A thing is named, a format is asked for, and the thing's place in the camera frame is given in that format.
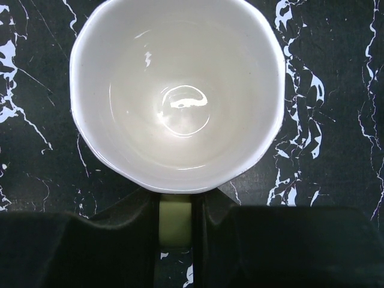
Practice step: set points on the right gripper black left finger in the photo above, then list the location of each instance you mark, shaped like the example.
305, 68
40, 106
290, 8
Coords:
114, 248

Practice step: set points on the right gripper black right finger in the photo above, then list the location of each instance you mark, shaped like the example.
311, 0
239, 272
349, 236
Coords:
282, 246

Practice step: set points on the green ceramic cup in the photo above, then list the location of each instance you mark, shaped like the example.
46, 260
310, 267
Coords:
179, 97

